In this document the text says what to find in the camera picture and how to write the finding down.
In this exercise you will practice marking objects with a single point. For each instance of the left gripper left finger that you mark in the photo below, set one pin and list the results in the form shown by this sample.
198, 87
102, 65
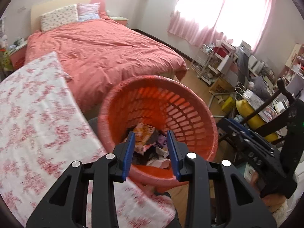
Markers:
65, 204

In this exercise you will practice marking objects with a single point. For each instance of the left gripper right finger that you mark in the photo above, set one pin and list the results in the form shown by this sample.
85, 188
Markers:
218, 196

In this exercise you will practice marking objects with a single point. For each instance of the yellow snack bag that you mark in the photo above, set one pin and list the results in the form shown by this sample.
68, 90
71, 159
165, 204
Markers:
145, 137

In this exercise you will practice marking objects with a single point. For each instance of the black white mesh pouch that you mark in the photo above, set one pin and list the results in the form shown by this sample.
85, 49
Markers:
150, 155

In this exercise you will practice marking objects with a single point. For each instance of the person right hand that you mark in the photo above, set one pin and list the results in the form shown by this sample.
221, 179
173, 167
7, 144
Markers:
272, 201

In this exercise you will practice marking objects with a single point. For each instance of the dark wooden chair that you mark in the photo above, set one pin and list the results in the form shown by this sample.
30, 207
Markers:
260, 120

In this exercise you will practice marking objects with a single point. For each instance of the white paper shopping bag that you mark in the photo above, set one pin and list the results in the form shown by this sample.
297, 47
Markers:
253, 100

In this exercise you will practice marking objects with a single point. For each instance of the floral pink white tablecloth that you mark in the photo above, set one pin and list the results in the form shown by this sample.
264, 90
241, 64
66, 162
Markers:
42, 132

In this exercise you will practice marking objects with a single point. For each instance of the cardboard box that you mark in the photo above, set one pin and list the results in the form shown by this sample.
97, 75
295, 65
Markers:
221, 86

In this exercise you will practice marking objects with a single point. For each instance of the pink white bookshelf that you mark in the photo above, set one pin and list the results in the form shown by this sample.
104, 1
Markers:
293, 70

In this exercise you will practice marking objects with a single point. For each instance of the white cluttered desk shelf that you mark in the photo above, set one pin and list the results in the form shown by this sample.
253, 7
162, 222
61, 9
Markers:
232, 64

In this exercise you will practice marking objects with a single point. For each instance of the orange plastic laundry basket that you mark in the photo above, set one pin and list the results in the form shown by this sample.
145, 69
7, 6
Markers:
162, 103

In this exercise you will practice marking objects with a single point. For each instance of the plush toy hanging stack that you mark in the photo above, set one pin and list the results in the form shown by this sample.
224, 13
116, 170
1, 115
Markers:
6, 65

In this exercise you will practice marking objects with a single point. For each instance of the bed with coral duvet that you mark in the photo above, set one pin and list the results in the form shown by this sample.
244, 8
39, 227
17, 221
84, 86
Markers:
99, 54

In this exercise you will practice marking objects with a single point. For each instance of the left pink nightstand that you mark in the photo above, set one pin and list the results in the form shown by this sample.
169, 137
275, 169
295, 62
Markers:
17, 56

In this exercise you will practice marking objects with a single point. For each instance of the pink nightstand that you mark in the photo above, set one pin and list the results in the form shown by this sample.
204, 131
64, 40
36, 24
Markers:
17, 56
120, 20

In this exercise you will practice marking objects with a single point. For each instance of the pink window curtain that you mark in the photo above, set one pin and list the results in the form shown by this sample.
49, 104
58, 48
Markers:
206, 21

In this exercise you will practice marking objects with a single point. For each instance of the floral white pillow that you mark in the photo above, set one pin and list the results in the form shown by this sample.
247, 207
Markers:
59, 17

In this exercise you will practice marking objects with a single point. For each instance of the right pink nightstand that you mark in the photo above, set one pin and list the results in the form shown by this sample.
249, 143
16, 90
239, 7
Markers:
120, 20

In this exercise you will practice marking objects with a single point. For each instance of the pink striped pillow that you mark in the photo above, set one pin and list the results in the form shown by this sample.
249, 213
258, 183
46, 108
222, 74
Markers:
88, 12

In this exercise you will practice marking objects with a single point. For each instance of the beige pink headboard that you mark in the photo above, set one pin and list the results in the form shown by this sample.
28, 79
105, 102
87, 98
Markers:
39, 9

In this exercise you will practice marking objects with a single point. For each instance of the white wire rack cart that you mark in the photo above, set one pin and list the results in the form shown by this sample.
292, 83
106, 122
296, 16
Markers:
202, 58

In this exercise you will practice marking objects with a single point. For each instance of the white wall switch plate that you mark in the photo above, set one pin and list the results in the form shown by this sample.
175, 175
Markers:
21, 9

